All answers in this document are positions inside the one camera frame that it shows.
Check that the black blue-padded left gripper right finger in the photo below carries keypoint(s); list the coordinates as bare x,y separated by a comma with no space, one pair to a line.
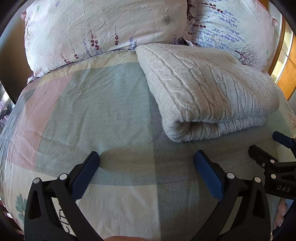
242,211

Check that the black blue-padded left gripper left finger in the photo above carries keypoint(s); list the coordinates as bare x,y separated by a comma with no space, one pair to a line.
41,219

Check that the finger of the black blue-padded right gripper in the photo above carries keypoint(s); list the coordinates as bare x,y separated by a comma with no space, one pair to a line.
262,158
288,142

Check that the cream cable-knit sweater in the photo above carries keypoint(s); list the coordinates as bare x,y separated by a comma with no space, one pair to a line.
205,93

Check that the person's right hand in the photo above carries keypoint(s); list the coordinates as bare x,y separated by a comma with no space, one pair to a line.
281,211

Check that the orange wooden headboard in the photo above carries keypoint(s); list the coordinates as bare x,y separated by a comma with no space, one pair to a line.
282,69

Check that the pastel patchwork bed sheet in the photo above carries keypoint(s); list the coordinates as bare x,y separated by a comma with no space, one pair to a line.
147,185

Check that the white lavender-print pillow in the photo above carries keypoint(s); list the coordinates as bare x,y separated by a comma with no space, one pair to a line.
245,29

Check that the pink floral pillow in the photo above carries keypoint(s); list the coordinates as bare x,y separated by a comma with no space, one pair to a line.
59,33

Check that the bright window with frame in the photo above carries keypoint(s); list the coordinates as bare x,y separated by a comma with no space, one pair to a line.
6,106

